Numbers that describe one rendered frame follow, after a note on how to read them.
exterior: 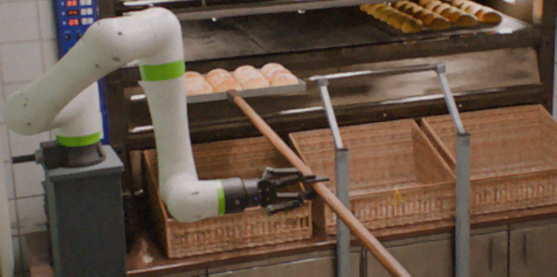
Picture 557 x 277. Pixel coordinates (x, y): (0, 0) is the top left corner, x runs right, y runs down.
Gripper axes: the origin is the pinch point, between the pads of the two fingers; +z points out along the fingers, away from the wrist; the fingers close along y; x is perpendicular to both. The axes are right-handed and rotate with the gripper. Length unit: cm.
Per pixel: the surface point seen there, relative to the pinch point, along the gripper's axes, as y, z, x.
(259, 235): 58, 10, -105
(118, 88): 9, -32, -155
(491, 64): 15, 128, -156
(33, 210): 55, -68, -155
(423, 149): 43, 90, -137
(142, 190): 51, -26, -151
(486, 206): 58, 102, -105
